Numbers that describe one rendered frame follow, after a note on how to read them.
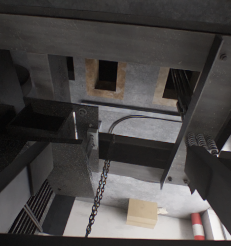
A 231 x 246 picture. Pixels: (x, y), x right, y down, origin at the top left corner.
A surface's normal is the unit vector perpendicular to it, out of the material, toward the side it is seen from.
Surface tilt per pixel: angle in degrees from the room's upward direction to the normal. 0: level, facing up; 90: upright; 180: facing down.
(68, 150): 0
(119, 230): 90
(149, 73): 0
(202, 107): 0
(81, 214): 90
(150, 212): 90
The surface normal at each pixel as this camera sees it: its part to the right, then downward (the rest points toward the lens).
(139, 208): 0.05, -0.77
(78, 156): -0.15, 0.62
